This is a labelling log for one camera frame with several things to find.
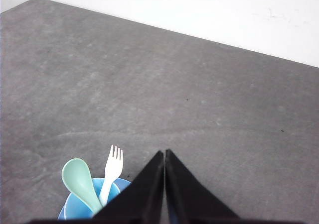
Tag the mint green plastic spoon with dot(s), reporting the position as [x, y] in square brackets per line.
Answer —
[76, 177]

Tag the white plastic fork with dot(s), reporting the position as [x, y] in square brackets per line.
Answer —
[113, 170]

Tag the light blue plastic cup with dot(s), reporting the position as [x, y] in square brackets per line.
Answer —
[74, 208]

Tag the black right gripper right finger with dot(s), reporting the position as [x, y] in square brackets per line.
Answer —
[187, 199]

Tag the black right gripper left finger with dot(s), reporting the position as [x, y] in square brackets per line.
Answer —
[142, 199]

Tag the grey table mat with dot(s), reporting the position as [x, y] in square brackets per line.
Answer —
[74, 82]

